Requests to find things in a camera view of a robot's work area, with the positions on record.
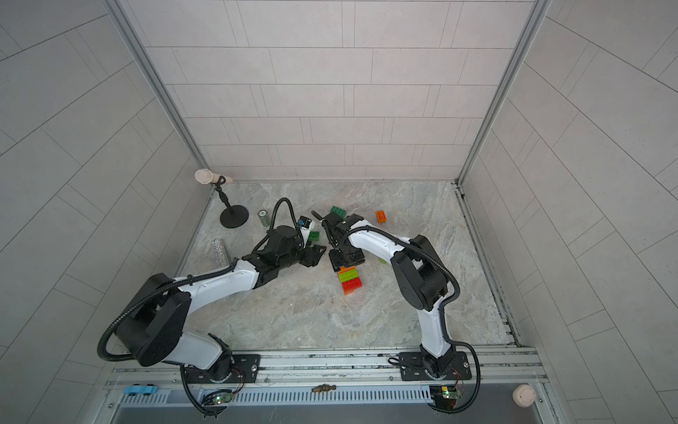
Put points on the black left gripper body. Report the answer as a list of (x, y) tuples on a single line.
[(309, 254)]

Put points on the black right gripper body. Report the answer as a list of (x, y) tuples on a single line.
[(345, 252)]

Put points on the red lego brick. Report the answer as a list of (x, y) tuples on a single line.
[(352, 285)]

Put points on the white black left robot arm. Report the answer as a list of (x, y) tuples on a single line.
[(151, 329)]

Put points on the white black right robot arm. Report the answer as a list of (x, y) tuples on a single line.
[(422, 278)]

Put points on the dark green lego brick far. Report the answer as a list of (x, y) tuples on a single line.
[(339, 211)]

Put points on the green camouflage can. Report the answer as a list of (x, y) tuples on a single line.
[(264, 218)]

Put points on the black microphone stand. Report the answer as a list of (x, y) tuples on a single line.
[(233, 216)]

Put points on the glitter silver microphone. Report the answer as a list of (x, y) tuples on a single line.
[(220, 254)]

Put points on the brass fitting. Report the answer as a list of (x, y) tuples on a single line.
[(323, 388)]

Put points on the left circuit board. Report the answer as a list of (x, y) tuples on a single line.
[(218, 398)]

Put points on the circuit board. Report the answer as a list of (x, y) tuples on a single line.
[(218, 398), (444, 398)]

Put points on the right circuit board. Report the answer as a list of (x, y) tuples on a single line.
[(444, 398)]

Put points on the light blue clip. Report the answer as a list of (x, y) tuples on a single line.
[(135, 390)]

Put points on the beige round knob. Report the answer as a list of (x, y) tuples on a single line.
[(524, 396)]

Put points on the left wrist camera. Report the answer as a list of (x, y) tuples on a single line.
[(305, 222)]

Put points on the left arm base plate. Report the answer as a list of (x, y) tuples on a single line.
[(239, 368)]

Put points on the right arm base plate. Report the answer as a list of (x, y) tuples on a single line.
[(423, 366)]

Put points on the metal corner frame post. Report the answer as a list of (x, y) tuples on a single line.
[(531, 28)]

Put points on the left metal corner post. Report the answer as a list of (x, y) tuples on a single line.
[(144, 62)]

